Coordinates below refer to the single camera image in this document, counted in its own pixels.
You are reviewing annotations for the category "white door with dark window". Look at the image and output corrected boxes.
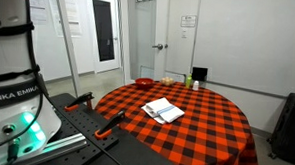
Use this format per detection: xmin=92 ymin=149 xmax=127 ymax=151
xmin=83 ymin=0 xmax=124 ymax=75

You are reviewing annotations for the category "large wall whiteboard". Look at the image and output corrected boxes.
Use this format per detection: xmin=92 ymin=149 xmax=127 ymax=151
xmin=190 ymin=0 xmax=295 ymax=100

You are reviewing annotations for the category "red black checked tablecloth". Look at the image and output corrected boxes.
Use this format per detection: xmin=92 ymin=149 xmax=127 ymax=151
xmin=92 ymin=77 xmax=263 ymax=165

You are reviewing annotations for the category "black clamp with orange tip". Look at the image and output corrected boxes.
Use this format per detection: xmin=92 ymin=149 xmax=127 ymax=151
xmin=94 ymin=108 xmax=127 ymax=142
xmin=63 ymin=90 xmax=96 ymax=114

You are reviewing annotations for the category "paper notice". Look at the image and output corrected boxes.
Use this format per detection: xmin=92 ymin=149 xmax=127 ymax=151
xmin=46 ymin=0 xmax=85 ymax=38
xmin=25 ymin=0 xmax=49 ymax=25

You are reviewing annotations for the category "white wall sign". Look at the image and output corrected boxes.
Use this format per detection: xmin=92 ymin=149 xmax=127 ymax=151
xmin=180 ymin=14 xmax=197 ymax=29

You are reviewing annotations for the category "tray of beige eggs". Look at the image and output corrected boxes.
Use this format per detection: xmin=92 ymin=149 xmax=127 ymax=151
xmin=159 ymin=76 xmax=176 ymax=88

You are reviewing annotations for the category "black suitcase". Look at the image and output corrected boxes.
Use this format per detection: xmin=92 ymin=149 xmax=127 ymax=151
xmin=267 ymin=91 xmax=295 ymax=165

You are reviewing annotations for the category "white towel with blue stripes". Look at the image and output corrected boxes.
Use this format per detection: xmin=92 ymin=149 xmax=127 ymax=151
xmin=140 ymin=95 xmax=187 ymax=126

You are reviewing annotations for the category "aluminium rail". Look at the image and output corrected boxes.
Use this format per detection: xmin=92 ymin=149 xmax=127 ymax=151
xmin=13 ymin=130 xmax=89 ymax=165

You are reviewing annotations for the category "small white bottle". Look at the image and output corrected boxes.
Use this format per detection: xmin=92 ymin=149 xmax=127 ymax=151
xmin=192 ymin=79 xmax=201 ymax=92

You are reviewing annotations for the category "black wall tray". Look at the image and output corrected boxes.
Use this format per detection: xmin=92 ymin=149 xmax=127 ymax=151
xmin=191 ymin=65 xmax=209 ymax=83

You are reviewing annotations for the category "white partition post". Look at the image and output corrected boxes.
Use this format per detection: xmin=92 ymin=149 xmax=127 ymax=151
xmin=49 ymin=0 xmax=86 ymax=89

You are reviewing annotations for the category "silver door handle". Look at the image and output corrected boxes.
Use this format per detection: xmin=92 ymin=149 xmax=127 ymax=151
xmin=151 ymin=43 xmax=164 ymax=51

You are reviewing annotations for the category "black perforated base board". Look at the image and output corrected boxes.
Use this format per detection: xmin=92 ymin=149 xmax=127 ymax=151
xmin=33 ymin=91 xmax=181 ymax=165

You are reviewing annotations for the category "red bowl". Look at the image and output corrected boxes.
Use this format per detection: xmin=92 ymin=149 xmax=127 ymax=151
xmin=134 ymin=77 xmax=155 ymax=91

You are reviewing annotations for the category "green plastic bottle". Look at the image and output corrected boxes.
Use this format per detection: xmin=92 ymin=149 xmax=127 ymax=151
xmin=184 ymin=72 xmax=193 ymax=89

